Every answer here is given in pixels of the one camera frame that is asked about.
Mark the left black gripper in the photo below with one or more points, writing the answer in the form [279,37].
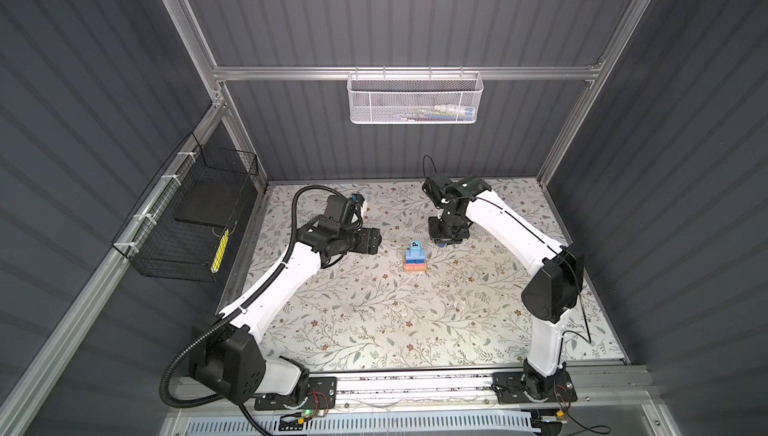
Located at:
[369,239]

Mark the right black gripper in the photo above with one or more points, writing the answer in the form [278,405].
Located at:
[459,235]

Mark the light blue rectangular block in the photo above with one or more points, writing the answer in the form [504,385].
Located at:
[415,259]

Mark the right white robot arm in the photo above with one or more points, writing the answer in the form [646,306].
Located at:
[556,269]

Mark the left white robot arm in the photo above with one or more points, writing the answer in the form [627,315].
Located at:
[230,361]

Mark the markers in white basket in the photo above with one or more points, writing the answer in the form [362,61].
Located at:
[441,113]

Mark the black pad in basket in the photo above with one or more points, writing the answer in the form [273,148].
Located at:
[211,204]

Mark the white wire basket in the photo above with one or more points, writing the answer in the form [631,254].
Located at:
[377,98]

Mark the black wire basket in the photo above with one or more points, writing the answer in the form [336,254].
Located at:
[184,229]

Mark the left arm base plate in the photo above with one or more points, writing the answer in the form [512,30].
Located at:
[315,393]

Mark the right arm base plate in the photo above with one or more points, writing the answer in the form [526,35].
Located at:
[534,387]

